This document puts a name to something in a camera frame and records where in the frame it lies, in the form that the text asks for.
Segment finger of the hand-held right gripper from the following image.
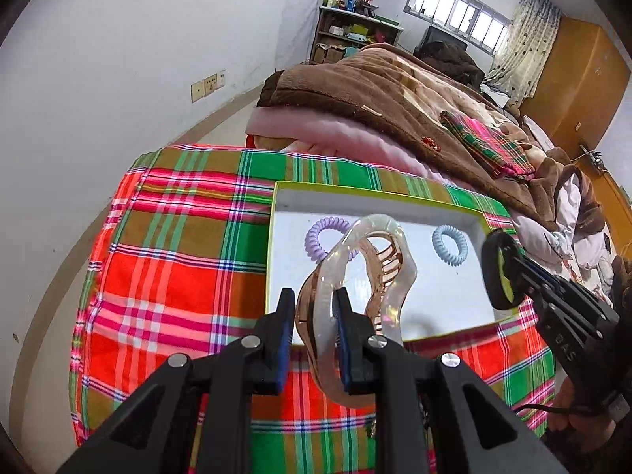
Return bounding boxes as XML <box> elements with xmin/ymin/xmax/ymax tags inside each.
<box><xmin>519</xmin><ymin>279</ymin><xmax>546</xmax><ymax>307</ymax></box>
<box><xmin>511</xmin><ymin>251</ymin><xmax>568</xmax><ymax>291</ymax></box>

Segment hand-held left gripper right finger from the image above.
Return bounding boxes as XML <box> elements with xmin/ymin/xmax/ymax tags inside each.
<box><xmin>332</xmin><ymin>287</ymin><xmax>568</xmax><ymax>474</ymax></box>

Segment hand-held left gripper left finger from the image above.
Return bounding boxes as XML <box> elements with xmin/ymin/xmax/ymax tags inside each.
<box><xmin>56</xmin><ymin>287</ymin><xmax>297</xmax><ymax>474</ymax></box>

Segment black ring with yellow inside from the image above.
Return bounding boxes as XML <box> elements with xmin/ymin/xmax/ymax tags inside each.
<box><xmin>480</xmin><ymin>231</ymin><xmax>524</xmax><ymax>309</ymax></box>

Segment translucent pearly hair claw clip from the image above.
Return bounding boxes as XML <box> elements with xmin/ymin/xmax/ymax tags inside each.
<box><xmin>295</xmin><ymin>213</ymin><xmax>419</xmax><ymax>408</ymax></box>

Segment white box with green rim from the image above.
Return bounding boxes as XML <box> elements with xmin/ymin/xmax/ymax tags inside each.
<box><xmin>264</xmin><ymin>181</ymin><xmax>519</xmax><ymax>346</ymax></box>

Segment person's right hand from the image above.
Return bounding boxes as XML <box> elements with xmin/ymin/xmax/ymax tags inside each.
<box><xmin>542</xmin><ymin>379</ymin><xmax>632</xmax><ymax>456</ymax></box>

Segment white quilted garment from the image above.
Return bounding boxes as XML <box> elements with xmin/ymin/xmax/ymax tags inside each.
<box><xmin>512</xmin><ymin>177</ymin><xmax>614</xmax><ymax>303</ymax></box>

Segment small plaid folded cloth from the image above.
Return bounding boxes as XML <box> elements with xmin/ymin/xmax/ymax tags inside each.
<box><xmin>439</xmin><ymin>110</ymin><xmax>537</xmax><ymax>181</ymax></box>

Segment red green plaid bed cloth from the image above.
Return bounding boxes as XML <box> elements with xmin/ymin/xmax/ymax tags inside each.
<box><xmin>69</xmin><ymin>144</ymin><xmax>559</xmax><ymax>474</ymax></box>

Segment wooden wardrobe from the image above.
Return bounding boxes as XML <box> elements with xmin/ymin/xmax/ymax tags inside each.
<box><xmin>518</xmin><ymin>16</ymin><xmax>632</xmax><ymax>160</ymax></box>

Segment dark brown jacket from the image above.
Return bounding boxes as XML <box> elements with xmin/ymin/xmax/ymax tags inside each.
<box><xmin>419</xmin><ymin>41</ymin><xmax>487</xmax><ymax>94</ymax></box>

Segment brown fleece blanket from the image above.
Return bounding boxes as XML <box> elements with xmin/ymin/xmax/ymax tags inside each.
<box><xmin>257</xmin><ymin>43</ymin><xmax>599</xmax><ymax>234</ymax></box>

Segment pink folded blanket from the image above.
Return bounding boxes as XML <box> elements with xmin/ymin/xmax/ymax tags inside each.
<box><xmin>245</xmin><ymin>106</ymin><xmax>445</xmax><ymax>184</ymax></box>

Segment spotted cream curtain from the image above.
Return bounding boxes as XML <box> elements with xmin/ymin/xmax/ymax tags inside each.
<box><xmin>486</xmin><ymin>0</ymin><xmax>564</xmax><ymax>100</ymax></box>

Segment dark television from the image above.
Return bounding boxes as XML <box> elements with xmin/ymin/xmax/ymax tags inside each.
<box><xmin>414</xmin><ymin>24</ymin><xmax>469</xmax><ymax>55</ymax></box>

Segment barred window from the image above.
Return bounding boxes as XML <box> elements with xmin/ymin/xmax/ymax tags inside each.
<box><xmin>404</xmin><ymin>0</ymin><xmax>512</xmax><ymax>56</ymax></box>

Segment wooden shelf with clutter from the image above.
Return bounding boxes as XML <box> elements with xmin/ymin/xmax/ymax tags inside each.
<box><xmin>310</xmin><ymin>0</ymin><xmax>404</xmax><ymax>64</ymax></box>

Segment blue spiral hair tie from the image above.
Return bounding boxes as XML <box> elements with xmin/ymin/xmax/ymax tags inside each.
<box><xmin>432</xmin><ymin>225</ymin><xmax>470</xmax><ymax>266</ymax></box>

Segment purple spiral hair tie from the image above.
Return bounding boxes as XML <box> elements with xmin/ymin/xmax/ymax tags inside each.
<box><xmin>305</xmin><ymin>216</ymin><xmax>360</xmax><ymax>263</ymax></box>

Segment beige wall socket panels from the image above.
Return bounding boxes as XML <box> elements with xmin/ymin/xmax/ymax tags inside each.
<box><xmin>191</xmin><ymin>70</ymin><xmax>227</xmax><ymax>104</ymax></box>

